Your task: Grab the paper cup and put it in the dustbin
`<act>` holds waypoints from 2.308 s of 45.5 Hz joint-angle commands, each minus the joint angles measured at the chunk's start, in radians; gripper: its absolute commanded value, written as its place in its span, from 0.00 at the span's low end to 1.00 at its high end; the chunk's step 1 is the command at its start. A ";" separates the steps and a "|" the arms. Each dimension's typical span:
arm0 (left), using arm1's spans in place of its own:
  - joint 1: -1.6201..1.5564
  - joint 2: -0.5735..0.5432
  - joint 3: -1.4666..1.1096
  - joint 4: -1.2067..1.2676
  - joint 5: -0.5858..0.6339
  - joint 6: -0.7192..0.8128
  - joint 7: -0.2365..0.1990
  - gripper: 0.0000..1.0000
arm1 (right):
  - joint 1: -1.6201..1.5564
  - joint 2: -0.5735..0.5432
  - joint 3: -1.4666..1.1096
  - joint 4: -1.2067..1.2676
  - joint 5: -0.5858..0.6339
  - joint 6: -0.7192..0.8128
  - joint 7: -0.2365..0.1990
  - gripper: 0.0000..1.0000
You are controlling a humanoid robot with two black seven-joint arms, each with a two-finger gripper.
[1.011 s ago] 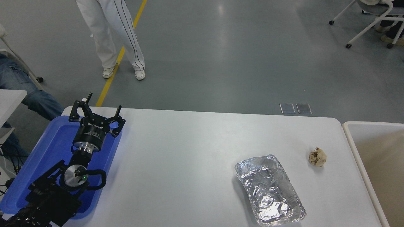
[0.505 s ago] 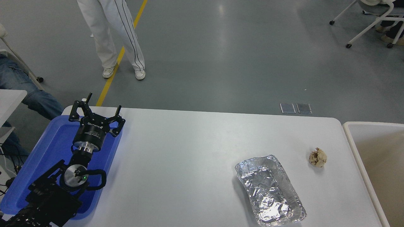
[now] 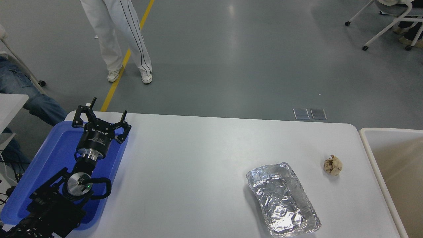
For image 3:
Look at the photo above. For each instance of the large pale bin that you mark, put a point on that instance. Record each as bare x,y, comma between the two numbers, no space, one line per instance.
400,165

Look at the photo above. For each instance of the blue plastic tray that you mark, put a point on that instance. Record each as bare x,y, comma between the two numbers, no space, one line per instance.
56,152

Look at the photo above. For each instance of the seated person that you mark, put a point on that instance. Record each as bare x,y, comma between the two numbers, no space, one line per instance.
19,89

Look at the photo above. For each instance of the white frame chair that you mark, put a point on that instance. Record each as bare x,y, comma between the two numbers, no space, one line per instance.
23,66

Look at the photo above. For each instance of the clear floor plate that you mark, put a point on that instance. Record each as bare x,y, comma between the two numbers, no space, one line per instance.
301,113
318,114

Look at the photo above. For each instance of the crumpled tan paper ball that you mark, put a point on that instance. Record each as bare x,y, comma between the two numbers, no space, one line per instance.
332,165

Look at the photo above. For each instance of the person on wheeled chair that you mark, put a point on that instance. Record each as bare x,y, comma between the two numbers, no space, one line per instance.
411,33

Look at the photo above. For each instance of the standing person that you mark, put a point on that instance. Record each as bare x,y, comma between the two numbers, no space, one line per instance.
115,36

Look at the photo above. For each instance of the white wheeled chair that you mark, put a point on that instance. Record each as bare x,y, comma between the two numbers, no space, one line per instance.
386,24

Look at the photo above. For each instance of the silver foil tray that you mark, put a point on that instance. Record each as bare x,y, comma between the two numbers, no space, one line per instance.
282,198

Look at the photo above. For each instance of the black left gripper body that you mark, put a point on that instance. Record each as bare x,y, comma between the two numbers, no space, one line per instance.
94,140

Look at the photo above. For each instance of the white side table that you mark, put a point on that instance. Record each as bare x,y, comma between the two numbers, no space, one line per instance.
10,105

